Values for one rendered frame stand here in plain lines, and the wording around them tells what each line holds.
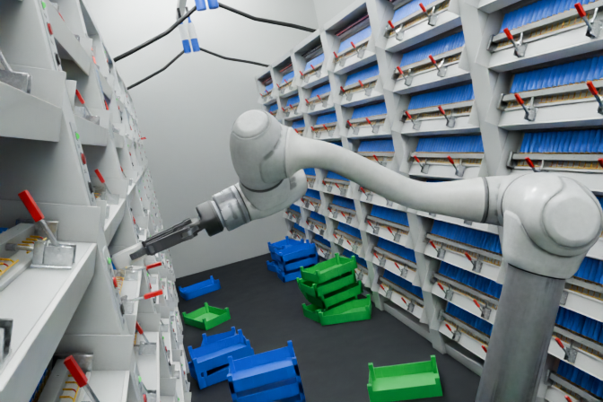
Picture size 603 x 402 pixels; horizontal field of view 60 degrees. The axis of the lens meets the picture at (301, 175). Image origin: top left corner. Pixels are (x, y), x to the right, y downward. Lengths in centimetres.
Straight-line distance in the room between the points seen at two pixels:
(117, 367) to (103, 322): 7
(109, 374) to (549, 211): 72
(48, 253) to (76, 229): 17
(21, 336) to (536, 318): 84
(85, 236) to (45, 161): 11
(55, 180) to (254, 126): 38
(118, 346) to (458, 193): 72
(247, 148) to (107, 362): 44
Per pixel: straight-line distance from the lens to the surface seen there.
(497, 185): 116
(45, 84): 79
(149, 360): 136
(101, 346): 82
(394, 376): 257
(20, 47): 80
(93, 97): 149
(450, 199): 115
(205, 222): 114
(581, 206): 97
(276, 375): 238
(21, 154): 79
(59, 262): 62
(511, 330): 105
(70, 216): 78
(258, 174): 104
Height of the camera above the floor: 122
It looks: 6 degrees down
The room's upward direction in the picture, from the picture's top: 12 degrees counter-clockwise
